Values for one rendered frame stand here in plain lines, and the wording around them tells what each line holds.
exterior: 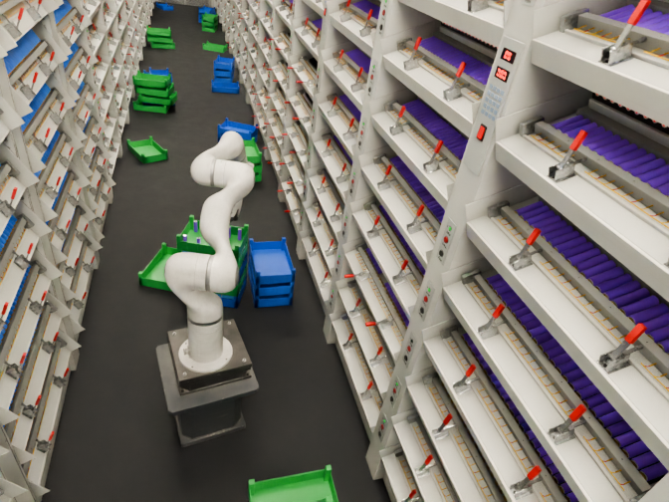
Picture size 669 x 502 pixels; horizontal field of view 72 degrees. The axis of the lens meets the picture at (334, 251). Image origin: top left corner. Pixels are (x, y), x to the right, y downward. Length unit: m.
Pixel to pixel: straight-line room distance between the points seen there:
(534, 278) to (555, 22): 0.48
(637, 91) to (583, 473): 0.64
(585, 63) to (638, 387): 0.52
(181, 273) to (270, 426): 0.81
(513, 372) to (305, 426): 1.15
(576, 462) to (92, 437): 1.66
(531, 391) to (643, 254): 0.40
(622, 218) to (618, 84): 0.21
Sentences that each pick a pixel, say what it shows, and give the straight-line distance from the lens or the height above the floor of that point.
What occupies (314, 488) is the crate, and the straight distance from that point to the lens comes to 1.91.
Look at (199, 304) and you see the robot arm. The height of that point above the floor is 0.62.
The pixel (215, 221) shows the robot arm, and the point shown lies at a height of 0.84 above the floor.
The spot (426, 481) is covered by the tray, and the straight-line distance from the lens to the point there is 1.58.
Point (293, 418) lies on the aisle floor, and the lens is 2.06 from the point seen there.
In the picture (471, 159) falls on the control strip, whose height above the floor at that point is 1.30.
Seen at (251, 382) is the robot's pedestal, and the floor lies 0.28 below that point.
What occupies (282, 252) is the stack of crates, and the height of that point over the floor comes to 0.16.
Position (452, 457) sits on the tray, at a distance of 1.40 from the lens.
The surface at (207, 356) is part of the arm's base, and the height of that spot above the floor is 0.40.
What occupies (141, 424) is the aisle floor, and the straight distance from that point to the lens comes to 2.08.
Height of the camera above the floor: 1.69
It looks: 35 degrees down
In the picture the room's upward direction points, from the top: 10 degrees clockwise
